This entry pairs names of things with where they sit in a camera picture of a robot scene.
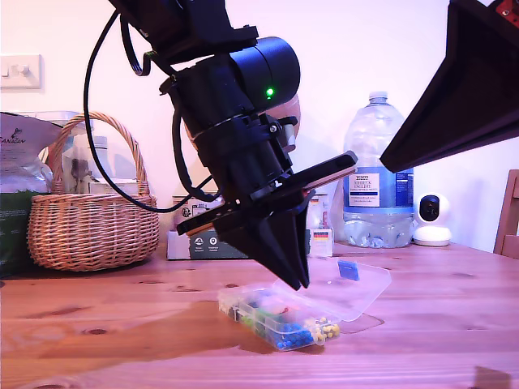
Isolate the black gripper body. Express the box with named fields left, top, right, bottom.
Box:
left=176, top=114, right=358, bottom=237

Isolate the green and white cardboard tray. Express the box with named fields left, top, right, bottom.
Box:
left=165, top=228, right=335, bottom=261

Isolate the cork globe on stand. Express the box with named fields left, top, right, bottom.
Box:
left=184, top=95, right=303, bottom=163

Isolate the clear plastic pin organizer box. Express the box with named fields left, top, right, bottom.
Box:
left=217, top=259, right=393, bottom=352

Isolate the wooden chair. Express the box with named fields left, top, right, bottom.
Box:
left=492, top=169, right=519, bottom=260

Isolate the large clear water bottle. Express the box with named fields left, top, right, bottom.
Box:
left=343, top=91, right=416, bottom=249

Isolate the white paper carton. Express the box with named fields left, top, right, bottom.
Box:
left=91, top=177, right=141, bottom=195

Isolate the clear bottle white cap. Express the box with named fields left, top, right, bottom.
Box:
left=86, top=135, right=111, bottom=179

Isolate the clear glass jar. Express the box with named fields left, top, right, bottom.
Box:
left=40, top=111, right=97, bottom=191

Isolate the green and silver food bag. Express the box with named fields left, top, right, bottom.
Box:
left=0, top=112, right=66, bottom=280

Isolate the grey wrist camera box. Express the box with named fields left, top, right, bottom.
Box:
left=265, top=115, right=299, bottom=153

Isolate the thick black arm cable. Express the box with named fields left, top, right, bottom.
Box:
left=170, top=109, right=222, bottom=203

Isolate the small white round camera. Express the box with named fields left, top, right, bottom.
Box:
left=412, top=193, right=453, bottom=247

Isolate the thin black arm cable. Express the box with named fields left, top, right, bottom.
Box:
left=84, top=10, right=216, bottom=214

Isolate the wicker basket with handle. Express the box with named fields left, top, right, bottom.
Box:
left=27, top=111, right=160, bottom=271

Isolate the white wall light switch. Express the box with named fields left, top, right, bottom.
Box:
left=0, top=53, right=43, bottom=91

